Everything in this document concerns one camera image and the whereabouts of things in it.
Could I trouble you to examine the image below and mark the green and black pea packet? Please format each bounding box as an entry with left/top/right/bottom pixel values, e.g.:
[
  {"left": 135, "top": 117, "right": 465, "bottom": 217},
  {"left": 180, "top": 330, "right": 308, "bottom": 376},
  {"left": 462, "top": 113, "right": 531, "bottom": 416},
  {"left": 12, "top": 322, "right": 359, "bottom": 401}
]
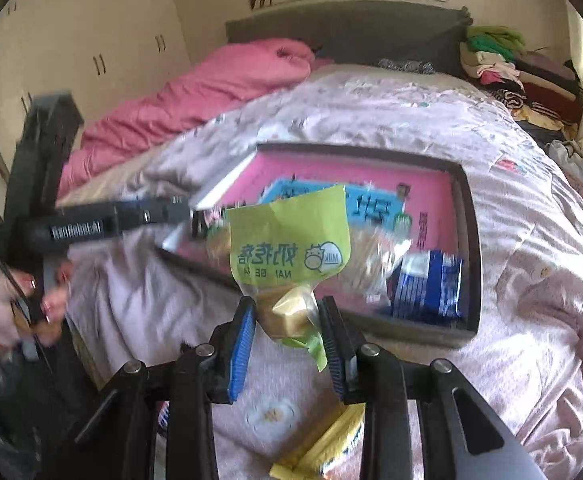
[{"left": 190, "top": 206, "right": 224, "bottom": 241}]

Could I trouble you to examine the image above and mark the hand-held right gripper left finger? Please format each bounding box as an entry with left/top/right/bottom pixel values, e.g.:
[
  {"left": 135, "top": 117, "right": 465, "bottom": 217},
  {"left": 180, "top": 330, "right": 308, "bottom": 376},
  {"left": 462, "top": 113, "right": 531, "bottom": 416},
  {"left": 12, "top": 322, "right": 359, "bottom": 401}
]
[{"left": 71, "top": 296, "right": 257, "bottom": 480}]

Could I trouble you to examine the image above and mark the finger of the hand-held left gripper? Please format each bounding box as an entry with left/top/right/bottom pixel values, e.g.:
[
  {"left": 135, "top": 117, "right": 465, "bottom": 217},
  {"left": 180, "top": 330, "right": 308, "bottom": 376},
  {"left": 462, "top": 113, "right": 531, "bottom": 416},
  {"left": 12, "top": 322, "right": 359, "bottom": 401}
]
[{"left": 100, "top": 196, "right": 209, "bottom": 239}]

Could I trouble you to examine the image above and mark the pink and blue book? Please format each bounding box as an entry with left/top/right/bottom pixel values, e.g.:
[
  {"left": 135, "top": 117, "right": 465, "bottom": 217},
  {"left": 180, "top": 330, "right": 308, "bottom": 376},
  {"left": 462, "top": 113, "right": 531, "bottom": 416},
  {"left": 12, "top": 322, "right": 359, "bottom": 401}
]
[{"left": 176, "top": 152, "right": 465, "bottom": 321}]

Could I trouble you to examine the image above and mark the person's left hand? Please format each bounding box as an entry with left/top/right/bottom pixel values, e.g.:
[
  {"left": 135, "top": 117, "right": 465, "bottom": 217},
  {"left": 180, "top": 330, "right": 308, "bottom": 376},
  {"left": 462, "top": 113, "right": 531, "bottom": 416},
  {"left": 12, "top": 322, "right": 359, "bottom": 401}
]
[{"left": 0, "top": 260, "right": 73, "bottom": 348}]

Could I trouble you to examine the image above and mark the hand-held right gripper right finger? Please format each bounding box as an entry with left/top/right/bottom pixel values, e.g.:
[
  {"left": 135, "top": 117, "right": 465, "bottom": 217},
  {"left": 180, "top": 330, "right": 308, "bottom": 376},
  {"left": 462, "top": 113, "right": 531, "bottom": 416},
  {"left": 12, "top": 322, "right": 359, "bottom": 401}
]
[{"left": 320, "top": 296, "right": 547, "bottom": 480}]

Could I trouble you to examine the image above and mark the white cloth bag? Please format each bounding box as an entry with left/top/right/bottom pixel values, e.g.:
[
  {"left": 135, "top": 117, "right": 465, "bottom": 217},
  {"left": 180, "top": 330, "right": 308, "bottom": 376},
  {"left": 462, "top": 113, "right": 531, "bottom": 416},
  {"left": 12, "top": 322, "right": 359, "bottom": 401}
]
[{"left": 546, "top": 140, "right": 583, "bottom": 196}]

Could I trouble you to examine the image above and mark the beige bed sheet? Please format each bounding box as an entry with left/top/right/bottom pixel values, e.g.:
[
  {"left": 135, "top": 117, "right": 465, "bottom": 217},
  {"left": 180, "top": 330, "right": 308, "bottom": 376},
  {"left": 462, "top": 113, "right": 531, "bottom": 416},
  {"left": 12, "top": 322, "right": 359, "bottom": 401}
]
[{"left": 58, "top": 160, "right": 172, "bottom": 207}]

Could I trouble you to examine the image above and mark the cream wardrobe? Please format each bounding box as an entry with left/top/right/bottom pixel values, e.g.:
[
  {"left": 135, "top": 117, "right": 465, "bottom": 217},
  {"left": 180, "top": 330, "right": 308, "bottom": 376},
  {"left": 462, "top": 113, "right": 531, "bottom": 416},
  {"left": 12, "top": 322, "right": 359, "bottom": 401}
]
[{"left": 0, "top": 0, "right": 194, "bottom": 171}]

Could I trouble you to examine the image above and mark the yellow snack packet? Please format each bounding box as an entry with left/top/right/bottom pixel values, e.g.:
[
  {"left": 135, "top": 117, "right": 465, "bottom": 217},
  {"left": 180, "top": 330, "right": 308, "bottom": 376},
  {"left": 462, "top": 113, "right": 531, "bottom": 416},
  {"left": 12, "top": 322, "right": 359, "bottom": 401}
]
[{"left": 270, "top": 402, "right": 367, "bottom": 480}]

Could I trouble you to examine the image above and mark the grey headboard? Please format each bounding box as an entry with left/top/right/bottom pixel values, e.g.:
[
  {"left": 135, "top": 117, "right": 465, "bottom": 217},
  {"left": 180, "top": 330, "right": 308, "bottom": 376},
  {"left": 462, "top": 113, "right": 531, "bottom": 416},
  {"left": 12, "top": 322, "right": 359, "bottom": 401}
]
[{"left": 225, "top": 1, "right": 473, "bottom": 78}]

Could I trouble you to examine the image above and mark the green and clear bread packet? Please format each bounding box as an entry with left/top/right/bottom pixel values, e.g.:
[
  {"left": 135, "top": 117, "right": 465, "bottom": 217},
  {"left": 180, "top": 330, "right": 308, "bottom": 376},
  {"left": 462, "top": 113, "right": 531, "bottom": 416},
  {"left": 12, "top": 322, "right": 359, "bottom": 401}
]
[{"left": 226, "top": 185, "right": 352, "bottom": 373}]

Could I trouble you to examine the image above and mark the dark patterned pillow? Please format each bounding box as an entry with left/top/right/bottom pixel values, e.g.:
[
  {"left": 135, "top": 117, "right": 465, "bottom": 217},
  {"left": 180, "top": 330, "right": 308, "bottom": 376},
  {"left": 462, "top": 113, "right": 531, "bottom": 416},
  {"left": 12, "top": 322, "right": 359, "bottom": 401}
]
[{"left": 377, "top": 58, "right": 435, "bottom": 75}]

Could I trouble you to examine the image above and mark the pink duvet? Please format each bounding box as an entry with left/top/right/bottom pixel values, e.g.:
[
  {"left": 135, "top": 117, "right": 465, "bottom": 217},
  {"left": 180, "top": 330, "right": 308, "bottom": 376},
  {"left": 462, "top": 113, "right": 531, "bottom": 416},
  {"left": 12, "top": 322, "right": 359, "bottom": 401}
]
[{"left": 58, "top": 39, "right": 332, "bottom": 198}]

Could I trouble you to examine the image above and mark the dark shallow cardboard box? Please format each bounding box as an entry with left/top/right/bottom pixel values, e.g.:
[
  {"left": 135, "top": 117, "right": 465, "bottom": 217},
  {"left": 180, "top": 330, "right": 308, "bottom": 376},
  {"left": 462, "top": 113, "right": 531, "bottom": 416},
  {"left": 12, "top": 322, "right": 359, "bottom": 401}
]
[{"left": 158, "top": 142, "right": 482, "bottom": 348}]

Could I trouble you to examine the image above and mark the stack of folded clothes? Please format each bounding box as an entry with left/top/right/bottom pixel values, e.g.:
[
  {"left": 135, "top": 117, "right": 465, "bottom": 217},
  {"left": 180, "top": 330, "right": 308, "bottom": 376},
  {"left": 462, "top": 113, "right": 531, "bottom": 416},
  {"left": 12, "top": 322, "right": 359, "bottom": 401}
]
[{"left": 460, "top": 25, "right": 583, "bottom": 143}]

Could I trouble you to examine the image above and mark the blue biscuit packet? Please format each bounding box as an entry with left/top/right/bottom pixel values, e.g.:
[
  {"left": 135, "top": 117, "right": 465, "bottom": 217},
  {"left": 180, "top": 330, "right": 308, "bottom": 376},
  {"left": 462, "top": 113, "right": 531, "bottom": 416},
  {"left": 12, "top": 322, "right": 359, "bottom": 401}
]
[{"left": 390, "top": 250, "right": 465, "bottom": 321}]

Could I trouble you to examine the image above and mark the clear cookie packet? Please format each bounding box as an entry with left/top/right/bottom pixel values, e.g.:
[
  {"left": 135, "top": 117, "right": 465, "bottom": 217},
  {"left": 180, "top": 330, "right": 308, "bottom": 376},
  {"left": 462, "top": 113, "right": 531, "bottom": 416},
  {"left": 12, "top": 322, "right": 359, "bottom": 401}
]
[{"left": 349, "top": 225, "right": 415, "bottom": 306}]

